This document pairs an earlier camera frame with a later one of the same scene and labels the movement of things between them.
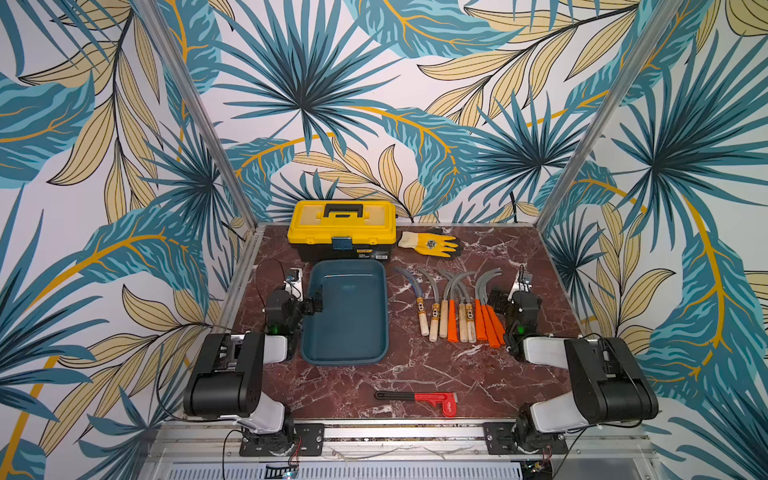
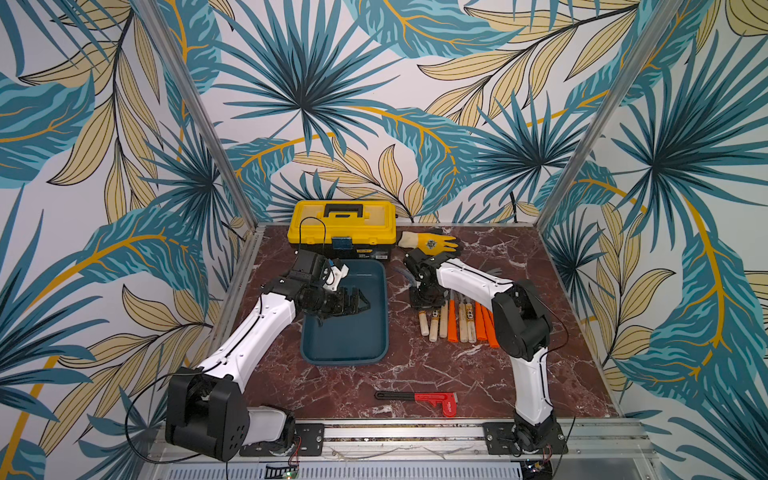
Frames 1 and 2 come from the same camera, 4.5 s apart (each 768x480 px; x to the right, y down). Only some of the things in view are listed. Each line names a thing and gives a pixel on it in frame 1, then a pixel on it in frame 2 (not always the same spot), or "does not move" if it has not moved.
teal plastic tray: (351, 329) does not move
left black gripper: (307, 302) → (343, 308)
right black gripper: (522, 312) → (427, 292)
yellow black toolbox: (343, 229) does not move
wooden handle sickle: (435, 309) does not move
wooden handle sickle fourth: (462, 311) does not move
